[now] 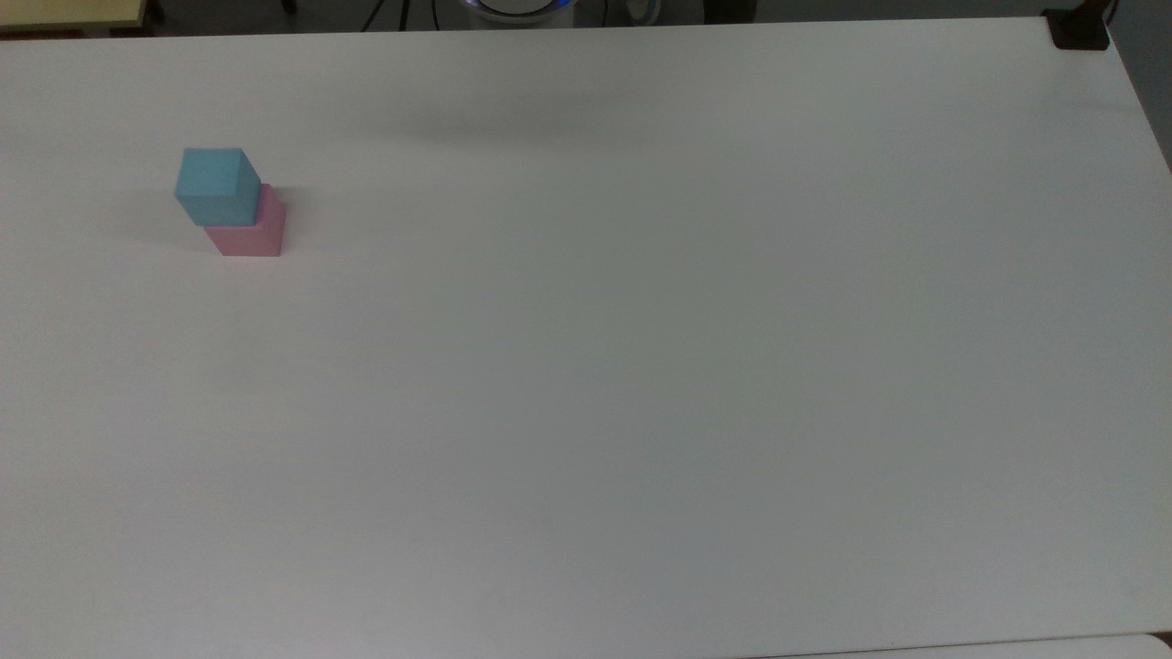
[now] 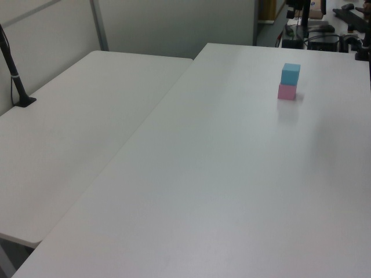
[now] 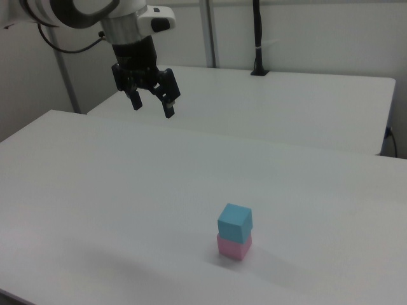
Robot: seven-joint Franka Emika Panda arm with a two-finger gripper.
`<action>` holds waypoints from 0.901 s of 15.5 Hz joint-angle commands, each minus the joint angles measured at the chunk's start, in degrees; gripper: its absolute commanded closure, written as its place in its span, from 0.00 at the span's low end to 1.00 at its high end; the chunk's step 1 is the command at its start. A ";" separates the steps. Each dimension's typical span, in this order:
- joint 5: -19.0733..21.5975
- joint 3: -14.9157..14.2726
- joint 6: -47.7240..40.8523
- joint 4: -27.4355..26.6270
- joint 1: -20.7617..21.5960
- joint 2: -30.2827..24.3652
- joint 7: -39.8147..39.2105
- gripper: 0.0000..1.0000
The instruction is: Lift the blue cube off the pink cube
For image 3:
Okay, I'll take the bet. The blue cube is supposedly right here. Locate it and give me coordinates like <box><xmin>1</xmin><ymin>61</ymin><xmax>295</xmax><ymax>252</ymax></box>
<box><xmin>217</xmin><ymin>203</ymin><xmax>253</xmax><ymax>245</ymax></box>

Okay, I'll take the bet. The pink cube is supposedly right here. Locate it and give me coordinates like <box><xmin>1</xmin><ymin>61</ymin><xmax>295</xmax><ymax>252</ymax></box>
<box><xmin>216</xmin><ymin>233</ymin><xmax>253</xmax><ymax>262</ymax></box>

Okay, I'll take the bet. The white side table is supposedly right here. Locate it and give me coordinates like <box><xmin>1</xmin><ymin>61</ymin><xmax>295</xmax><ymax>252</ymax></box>
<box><xmin>86</xmin><ymin>65</ymin><xmax>397</xmax><ymax>156</ymax></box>

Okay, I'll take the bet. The grey metal frame post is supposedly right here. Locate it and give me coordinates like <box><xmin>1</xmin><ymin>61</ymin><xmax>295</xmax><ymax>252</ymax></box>
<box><xmin>200</xmin><ymin>0</ymin><xmax>221</xmax><ymax>69</ymax></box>

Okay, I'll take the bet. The black wall cable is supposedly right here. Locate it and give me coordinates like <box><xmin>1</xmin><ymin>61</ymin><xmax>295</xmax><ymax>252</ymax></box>
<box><xmin>385</xmin><ymin>126</ymin><xmax>399</xmax><ymax>158</ymax></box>

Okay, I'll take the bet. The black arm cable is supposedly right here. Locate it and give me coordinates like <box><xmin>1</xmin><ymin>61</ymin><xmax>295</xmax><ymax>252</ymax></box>
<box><xmin>37</xmin><ymin>22</ymin><xmax>107</xmax><ymax>55</ymax></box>

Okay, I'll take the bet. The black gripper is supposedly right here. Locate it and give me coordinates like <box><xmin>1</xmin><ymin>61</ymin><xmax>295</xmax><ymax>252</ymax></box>
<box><xmin>110</xmin><ymin>35</ymin><xmax>182</xmax><ymax>119</ymax></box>

